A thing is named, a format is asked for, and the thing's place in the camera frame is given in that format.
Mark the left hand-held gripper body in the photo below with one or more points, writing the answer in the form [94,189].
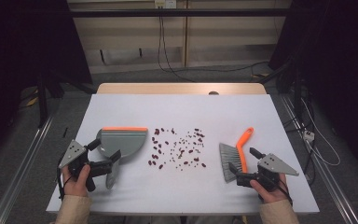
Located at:
[74,152]

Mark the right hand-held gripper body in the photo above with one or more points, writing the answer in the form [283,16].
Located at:
[273,165]

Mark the grey dustpan with orange edge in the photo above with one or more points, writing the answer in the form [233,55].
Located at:
[126,143]

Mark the scatter of red beans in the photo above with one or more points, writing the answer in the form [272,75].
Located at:
[156,156]

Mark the person's right hand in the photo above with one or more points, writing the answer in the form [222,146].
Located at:
[272,196]

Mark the person's left hand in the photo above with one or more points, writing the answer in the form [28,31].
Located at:
[74,186]

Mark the small black floor object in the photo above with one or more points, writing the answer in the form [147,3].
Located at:
[65,132]

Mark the white power adapter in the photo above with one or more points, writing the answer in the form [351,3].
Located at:
[308,135]

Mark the black metal stand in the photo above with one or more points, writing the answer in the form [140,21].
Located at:
[42,102]

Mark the dark table grommet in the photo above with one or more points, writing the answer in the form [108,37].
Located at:
[213,93]

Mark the white table cover sheet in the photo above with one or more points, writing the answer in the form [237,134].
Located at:
[183,112]

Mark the wooden table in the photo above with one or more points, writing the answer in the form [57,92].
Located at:
[167,88]

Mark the black curtain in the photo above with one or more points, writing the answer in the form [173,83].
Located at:
[21,46]
[338,62]

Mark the black horizontal metal bar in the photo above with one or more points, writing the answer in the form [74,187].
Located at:
[180,12]

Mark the metal floor rail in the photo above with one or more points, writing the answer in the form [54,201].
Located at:
[21,168]
[326,174]

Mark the white wall socket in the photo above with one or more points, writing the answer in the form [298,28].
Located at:
[165,3]

